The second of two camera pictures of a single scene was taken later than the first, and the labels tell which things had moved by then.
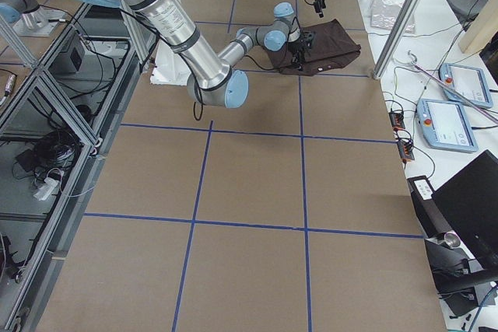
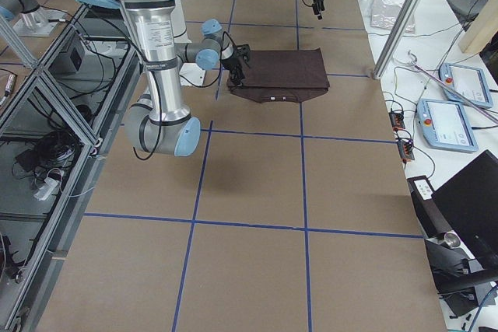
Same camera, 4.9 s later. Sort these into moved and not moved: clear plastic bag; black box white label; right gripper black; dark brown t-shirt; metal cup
Moved: dark brown t-shirt; right gripper black
Not moved: black box white label; clear plastic bag; metal cup
